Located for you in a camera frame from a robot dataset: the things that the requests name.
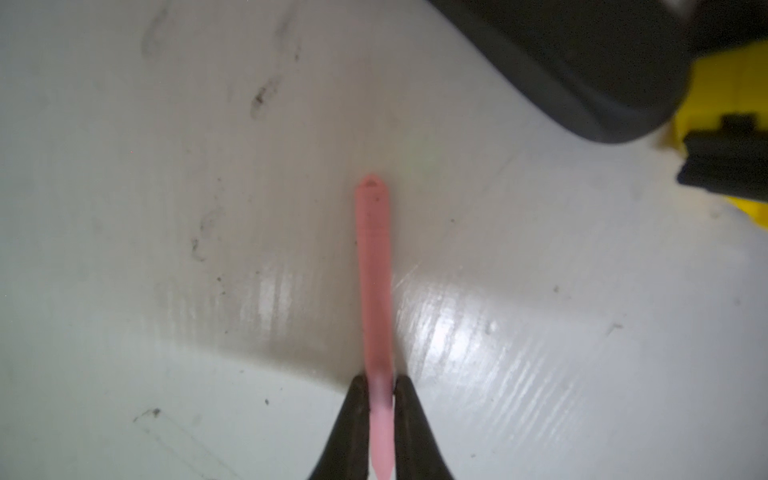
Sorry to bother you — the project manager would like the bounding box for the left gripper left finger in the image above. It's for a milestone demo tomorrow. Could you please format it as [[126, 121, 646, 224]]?
[[308, 374, 370, 480]]

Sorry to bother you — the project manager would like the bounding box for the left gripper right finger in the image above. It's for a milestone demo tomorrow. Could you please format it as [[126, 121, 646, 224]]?
[[394, 375, 454, 480]]

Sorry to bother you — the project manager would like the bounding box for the pink stylus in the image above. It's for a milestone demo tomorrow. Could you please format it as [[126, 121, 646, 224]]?
[[355, 174, 395, 479]]

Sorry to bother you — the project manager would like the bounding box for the yellow black tape measure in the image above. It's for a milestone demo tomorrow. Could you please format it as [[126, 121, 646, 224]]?
[[436, 1, 767, 226]]

